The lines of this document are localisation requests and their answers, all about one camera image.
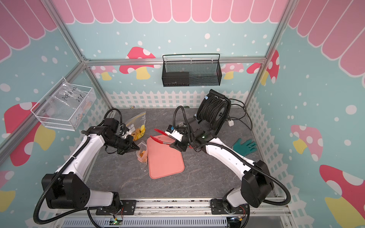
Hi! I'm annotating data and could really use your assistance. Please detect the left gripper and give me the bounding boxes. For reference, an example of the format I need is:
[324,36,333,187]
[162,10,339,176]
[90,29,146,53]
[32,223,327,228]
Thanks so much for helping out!
[104,134,140,154]

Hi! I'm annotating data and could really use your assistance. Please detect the small clear zip bag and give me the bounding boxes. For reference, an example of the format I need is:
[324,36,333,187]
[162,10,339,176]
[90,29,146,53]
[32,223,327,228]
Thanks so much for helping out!
[136,141,148,164]

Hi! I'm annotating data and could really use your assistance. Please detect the clear resealable bag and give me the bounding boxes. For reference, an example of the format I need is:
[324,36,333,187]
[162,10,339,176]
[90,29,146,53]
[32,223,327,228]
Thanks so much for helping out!
[125,111,146,141]

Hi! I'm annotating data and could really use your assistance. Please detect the red metal tongs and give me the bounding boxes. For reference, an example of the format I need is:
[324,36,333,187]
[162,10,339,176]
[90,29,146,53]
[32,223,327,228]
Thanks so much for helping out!
[150,128,192,152]

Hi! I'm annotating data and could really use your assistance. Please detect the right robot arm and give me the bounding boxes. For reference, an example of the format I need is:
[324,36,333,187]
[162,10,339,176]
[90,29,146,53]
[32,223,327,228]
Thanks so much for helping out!
[166,106,291,213]

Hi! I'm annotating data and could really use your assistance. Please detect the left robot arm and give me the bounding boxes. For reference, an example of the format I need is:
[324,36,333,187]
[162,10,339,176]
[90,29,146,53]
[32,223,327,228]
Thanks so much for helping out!
[33,108,140,227]

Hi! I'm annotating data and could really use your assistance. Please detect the pink plastic tray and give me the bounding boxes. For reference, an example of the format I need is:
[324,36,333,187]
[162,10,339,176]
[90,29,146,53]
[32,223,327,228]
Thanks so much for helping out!
[146,138,185,179]

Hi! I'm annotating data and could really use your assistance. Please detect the white power plug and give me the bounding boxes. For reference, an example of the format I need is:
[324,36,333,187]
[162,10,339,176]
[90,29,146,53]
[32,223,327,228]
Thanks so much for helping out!
[228,120,234,127]

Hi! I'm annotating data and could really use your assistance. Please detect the green rubber glove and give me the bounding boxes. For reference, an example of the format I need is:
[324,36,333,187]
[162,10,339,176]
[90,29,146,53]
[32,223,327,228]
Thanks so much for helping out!
[232,138,257,156]

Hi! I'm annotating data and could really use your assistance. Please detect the black cable reel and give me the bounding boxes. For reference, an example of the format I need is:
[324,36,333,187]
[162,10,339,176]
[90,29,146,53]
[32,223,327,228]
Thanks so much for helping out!
[196,89,232,135]

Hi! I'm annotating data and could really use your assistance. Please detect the black mesh wall basket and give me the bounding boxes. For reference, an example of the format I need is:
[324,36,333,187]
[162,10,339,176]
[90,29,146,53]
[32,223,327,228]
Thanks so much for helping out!
[162,53,222,87]

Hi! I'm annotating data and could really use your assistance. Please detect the clear wire wall basket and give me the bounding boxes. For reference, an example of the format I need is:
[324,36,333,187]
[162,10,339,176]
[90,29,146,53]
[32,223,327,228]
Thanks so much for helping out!
[31,78,97,131]

